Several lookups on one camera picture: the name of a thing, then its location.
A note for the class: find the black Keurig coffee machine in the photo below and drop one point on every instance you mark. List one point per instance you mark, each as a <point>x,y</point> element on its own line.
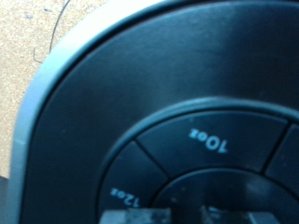
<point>155,77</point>

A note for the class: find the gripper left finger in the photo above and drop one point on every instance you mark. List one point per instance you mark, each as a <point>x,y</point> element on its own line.
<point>137,217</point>

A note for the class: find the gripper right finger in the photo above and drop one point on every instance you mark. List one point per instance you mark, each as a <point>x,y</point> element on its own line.
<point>230,217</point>

